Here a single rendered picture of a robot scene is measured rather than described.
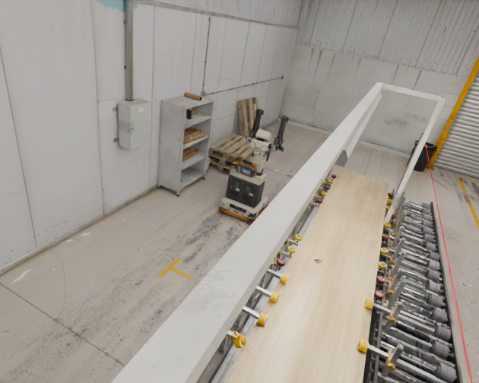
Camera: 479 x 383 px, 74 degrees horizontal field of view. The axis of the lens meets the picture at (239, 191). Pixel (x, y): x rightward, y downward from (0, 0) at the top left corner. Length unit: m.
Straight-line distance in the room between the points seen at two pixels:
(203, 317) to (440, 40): 10.14
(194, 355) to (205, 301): 0.09
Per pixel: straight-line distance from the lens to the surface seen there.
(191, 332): 0.47
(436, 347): 3.17
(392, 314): 2.97
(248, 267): 0.57
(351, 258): 3.48
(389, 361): 2.65
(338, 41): 10.53
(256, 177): 4.77
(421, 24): 10.39
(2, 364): 3.63
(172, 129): 5.19
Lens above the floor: 2.84
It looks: 28 degrees down
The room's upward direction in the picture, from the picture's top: 10 degrees clockwise
